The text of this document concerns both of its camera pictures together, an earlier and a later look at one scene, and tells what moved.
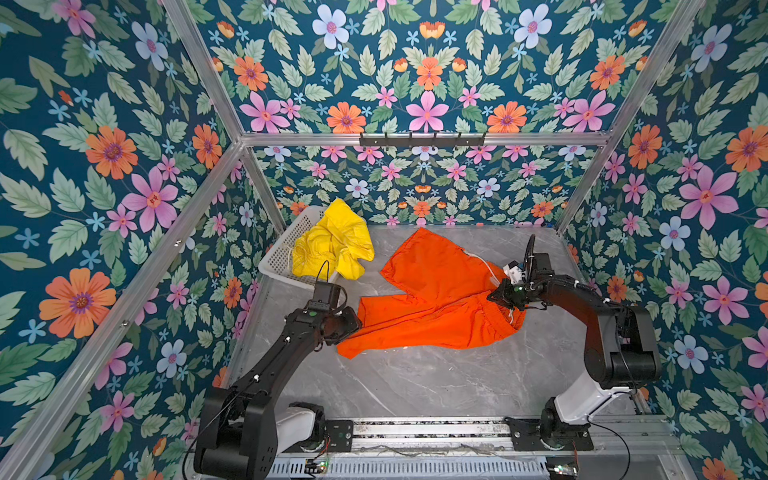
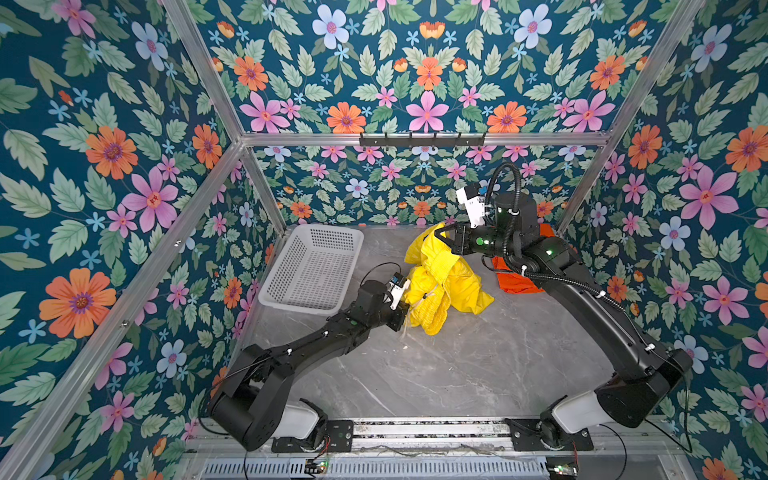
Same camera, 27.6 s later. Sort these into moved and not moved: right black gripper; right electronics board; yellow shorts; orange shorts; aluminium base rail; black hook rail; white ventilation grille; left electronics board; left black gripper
Moved: yellow shorts; left black gripper; right black gripper; orange shorts
Not moved: right electronics board; white ventilation grille; aluminium base rail; left electronics board; black hook rail
